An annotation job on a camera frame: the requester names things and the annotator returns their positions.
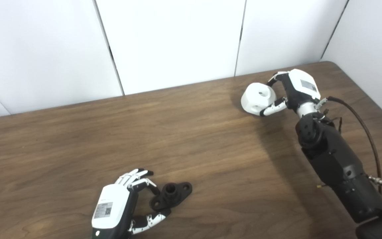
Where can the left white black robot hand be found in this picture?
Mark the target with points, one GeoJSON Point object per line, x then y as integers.
{"type": "Point", "coordinates": [111, 209]}

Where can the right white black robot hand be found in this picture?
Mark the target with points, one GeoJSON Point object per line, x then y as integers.
{"type": "Point", "coordinates": [298, 88]}

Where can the round white piece with holes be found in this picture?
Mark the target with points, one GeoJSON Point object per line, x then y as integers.
{"type": "Point", "coordinates": [255, 99]}

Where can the black flanged holder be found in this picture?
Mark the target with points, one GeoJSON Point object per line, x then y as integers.
{"type": "Point", "coordinates": [174, 194]}

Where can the small brass tipped plug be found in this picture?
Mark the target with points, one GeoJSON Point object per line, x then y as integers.
{"type": "Point", "coordinates": [320, 186]}

